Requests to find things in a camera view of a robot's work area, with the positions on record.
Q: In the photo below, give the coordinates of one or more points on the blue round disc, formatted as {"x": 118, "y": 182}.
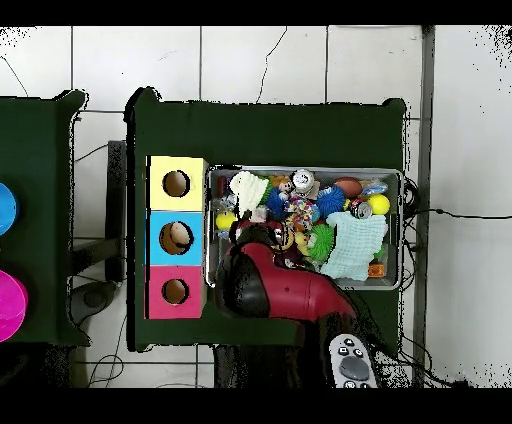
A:
{"x": 6, "y": 208}

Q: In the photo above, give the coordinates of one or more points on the black and red drink can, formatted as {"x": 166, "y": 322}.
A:
{"x": 363, "y": 210}

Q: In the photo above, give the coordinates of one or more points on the white cloth with coloured dots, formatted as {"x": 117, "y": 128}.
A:
{"x": 299, "y": 206}

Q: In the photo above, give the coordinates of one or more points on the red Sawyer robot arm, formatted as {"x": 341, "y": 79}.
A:
{"x": 304, "y": 292}

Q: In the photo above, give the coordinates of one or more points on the mint waffle cloth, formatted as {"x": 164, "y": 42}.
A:
{"x": 354, "y": 244}

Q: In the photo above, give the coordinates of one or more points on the dark green table cloth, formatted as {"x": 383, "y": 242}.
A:
{"x": 40, "y": 160}
{"x": 260, "y": 136}

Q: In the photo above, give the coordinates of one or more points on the brown ball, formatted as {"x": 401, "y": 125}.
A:
{"x": 348, "y": 186}

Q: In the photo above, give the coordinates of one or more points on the green spiky ball with eyes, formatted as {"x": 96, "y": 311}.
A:
{"x": 323, "y": 242}

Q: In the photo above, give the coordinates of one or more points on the cream waffle cloth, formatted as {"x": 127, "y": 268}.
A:
{"x": 248, "y": 190}

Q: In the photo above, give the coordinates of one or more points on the dark grey rounded base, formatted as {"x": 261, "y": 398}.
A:
{"x": 94, "y": 298}

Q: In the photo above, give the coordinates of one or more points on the silver drink can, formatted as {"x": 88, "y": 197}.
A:
{"x": 302, "y": 180}

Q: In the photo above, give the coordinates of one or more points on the blue spiky ball with eyes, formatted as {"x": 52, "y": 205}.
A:
{"x": 276, "y": 202}
{"x": 331, "y": 201}

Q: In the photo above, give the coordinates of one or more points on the clear mesh bin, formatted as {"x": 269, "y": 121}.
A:
{"x": 344, "y": 173}

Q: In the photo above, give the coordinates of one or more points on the yellow ball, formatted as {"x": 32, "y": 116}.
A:
{"x": 378, "y": 204}

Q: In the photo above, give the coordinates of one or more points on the magenta round disc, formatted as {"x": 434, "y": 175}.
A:
{"x": 10, "y": 304}

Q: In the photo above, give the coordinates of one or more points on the wooden box with three holes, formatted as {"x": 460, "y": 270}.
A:
{"x": 192, "y": 196}

